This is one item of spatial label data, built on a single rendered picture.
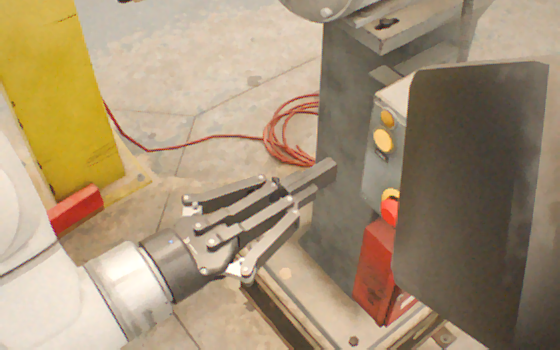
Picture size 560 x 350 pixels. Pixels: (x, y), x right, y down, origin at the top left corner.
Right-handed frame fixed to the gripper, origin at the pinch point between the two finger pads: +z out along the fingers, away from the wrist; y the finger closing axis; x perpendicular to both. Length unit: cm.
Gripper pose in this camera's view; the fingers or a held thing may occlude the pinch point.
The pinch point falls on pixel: (309, 182)
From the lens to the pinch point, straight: 64.3
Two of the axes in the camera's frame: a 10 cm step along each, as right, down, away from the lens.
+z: 7.9, -4.6, 4.0
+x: 0.0, -6.6, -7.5
